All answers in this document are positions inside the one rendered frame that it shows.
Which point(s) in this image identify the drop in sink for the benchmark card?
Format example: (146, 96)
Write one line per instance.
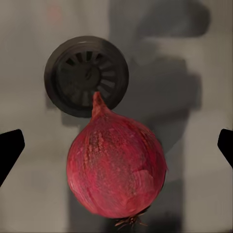
(173, 63)

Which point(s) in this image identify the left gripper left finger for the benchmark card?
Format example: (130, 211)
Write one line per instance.
(11, 145)

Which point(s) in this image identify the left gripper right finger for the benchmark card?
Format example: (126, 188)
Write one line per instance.
(225, 144)

